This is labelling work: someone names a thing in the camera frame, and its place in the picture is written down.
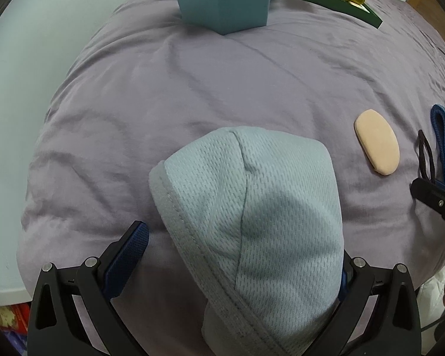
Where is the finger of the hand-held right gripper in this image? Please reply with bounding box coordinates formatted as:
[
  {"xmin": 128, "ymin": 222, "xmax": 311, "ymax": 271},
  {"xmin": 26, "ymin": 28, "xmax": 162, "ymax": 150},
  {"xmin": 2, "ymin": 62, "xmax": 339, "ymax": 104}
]
[{"xmin": 410, "ymin": 178, "xmax": 445, "ymax": 232}]

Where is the grey mesh cloth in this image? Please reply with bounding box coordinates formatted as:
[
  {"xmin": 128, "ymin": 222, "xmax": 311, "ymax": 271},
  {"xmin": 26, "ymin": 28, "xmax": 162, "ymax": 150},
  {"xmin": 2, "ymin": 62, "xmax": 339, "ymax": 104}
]
[{"xmin": 149, "ymin": 126, "xmax": 345, "ymax": 356}]

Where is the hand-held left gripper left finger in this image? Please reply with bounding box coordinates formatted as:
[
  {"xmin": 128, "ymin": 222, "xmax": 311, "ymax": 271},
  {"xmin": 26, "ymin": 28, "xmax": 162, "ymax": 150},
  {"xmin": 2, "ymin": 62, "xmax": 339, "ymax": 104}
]
[{"xmin": 28, "ymin": 220, "xmax": 150, "ymax": 356}]

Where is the white quilted cloth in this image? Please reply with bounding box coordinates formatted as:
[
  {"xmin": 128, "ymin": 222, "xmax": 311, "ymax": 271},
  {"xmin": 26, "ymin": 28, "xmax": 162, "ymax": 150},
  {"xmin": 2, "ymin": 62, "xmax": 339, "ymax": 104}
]
[{"xmin": 416, "ymin": 261, "xmax": 445, "ymax": 342}]

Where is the purple bed blanket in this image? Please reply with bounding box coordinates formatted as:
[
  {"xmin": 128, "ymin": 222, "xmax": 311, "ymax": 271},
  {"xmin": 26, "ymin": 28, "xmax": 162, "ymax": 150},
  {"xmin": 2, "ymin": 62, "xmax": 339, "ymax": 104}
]
[{"xmin": 17, "ymin": 0, "xmax": 445, "ymax": 356}]

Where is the beige makeup sponge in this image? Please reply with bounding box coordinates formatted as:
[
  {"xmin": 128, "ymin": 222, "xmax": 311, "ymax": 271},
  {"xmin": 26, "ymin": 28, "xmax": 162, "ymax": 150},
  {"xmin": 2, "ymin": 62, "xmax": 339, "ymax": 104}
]
[{"xmin": 354, "ymin": 109, "xmax": 400, "ymax": 176}]

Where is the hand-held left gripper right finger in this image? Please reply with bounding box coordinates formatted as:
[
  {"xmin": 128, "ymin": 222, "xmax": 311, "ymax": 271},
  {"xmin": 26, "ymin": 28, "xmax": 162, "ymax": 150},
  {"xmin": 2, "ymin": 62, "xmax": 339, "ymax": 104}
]
[{"xmin": 333, "ymin": 250, "xmax": 422, "ymax": 356}]

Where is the black hair tie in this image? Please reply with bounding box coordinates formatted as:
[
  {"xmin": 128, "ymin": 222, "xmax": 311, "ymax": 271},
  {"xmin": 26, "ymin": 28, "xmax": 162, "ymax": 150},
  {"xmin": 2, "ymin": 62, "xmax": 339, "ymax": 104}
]
[{"xmin": 417, "ymin": 130, "xmax": 439, "ymax": 183}]

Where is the green tray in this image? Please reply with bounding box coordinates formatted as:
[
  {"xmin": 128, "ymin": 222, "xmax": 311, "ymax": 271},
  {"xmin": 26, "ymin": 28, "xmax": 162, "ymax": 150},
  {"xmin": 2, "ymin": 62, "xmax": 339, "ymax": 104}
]
[{"xmin": 271, "ymin": 0, "xmax": 383, "ymax": 29}]

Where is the blue pen holder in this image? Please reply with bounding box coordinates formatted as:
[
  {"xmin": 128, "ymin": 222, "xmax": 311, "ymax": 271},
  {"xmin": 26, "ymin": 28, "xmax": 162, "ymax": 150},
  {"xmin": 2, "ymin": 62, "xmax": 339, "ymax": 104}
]
[{"xmin": 169, "ymin": 0, "xmax": 272, "ymax": 36}]

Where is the red printed box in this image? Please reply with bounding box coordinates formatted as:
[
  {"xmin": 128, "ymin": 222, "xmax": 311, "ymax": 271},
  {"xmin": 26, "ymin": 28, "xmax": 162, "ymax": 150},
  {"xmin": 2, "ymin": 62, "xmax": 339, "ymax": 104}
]
[{"xmin": 0, "ymin": 302, "xmax": 32, "ymax": 356}]

